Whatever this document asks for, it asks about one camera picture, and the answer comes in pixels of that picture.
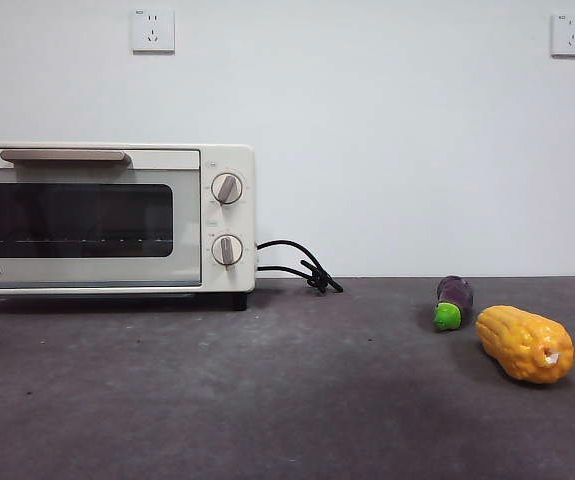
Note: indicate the purple toy eggplant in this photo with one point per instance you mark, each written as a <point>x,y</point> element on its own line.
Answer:
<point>456,295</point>

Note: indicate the cream toaster oven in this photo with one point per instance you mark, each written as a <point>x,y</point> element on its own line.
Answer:
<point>227,220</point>

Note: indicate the white wall socket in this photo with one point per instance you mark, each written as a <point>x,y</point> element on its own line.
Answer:
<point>571,36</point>
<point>153,31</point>

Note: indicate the yellow toy corn cob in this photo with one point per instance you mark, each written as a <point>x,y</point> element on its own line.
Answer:
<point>517,340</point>

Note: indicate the cream oven knob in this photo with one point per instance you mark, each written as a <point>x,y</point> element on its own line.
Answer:
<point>227,189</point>
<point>227,250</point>

